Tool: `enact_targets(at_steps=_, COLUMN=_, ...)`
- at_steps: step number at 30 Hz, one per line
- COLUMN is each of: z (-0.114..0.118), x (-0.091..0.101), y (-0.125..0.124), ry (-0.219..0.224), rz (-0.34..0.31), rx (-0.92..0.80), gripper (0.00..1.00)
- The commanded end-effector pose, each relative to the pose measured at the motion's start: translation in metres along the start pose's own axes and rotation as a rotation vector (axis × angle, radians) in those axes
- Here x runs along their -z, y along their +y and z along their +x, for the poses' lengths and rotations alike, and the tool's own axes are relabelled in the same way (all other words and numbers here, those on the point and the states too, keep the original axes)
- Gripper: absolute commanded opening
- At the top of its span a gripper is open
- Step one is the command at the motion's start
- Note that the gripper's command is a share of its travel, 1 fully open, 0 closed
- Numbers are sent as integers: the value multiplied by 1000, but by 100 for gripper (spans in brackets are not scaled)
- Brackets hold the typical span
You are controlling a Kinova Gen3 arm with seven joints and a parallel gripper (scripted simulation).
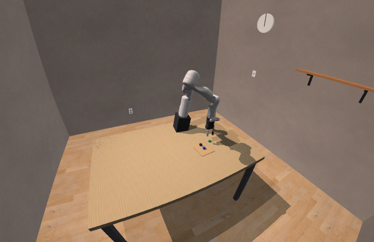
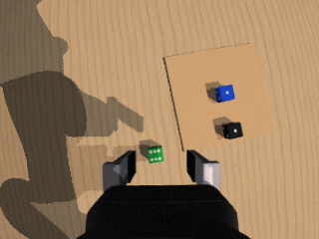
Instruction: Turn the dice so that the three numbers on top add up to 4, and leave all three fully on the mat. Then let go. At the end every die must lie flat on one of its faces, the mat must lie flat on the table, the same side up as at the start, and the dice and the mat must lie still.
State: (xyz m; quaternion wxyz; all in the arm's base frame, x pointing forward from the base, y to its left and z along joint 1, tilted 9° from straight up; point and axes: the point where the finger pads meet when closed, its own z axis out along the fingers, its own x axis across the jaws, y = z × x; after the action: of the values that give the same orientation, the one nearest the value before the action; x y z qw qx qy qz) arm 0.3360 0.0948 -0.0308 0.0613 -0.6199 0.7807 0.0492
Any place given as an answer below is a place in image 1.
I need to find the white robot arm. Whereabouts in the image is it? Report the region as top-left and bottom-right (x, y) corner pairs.
(179, 70), (220, 117)

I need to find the tan square mat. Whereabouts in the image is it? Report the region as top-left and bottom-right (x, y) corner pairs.
(193, 142), (215, 156)

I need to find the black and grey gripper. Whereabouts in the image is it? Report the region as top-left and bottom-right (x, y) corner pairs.
(205, 112), (220, 137)

